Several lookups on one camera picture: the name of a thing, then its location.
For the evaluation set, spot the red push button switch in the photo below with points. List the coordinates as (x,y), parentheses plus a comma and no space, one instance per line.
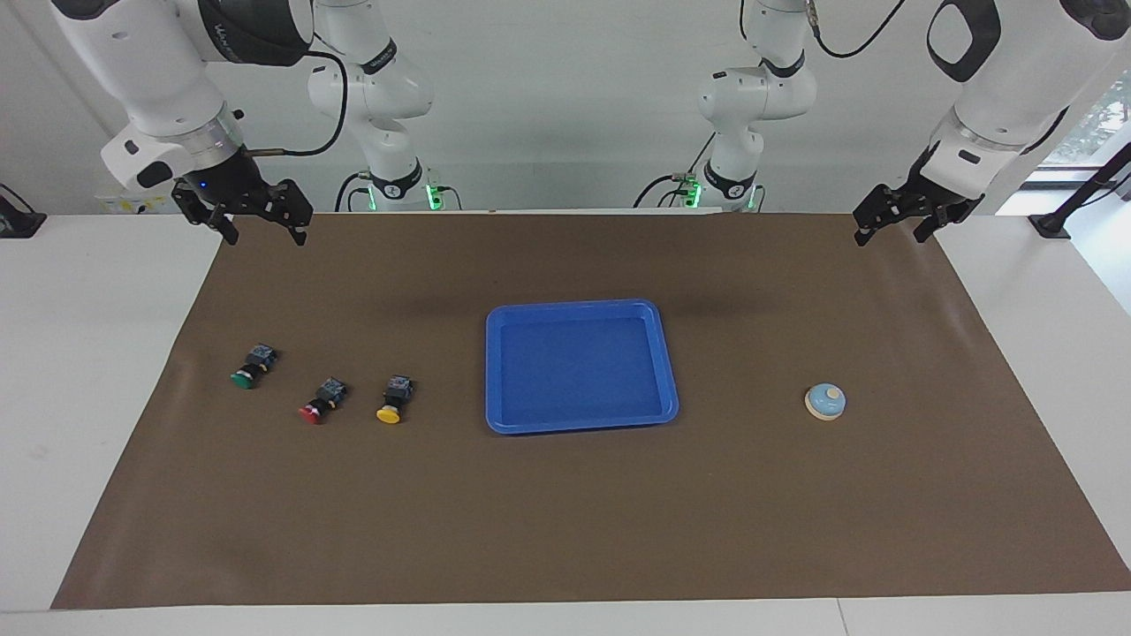
(322,402)

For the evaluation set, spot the blue plastic tray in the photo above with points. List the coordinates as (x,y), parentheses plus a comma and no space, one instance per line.
(579,367)

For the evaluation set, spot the black angled stand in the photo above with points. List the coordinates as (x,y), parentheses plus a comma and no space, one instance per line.
(1051,223)

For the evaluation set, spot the light blue desk bell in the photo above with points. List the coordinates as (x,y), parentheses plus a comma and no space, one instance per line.
(825,402)

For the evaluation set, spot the yellow labelled white box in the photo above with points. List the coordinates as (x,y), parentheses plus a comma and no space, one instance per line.
(132,205)

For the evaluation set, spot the green push button switch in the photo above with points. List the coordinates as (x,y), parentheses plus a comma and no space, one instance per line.
(252,367)

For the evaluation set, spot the yellow push button switch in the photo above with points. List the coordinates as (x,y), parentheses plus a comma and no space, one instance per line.
(394,399)

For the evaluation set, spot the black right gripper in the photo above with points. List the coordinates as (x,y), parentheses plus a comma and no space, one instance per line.
(230,177)

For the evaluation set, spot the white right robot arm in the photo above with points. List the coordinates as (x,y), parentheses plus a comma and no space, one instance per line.
(159,79)

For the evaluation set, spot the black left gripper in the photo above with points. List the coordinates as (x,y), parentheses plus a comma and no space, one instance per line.
(938,185)

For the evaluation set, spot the brown table mat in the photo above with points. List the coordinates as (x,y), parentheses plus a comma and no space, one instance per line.
(565,512)

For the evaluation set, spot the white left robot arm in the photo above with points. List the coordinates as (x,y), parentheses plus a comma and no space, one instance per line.
(1007,97)

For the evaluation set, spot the window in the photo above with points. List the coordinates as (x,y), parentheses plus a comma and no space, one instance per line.
(1096,124)

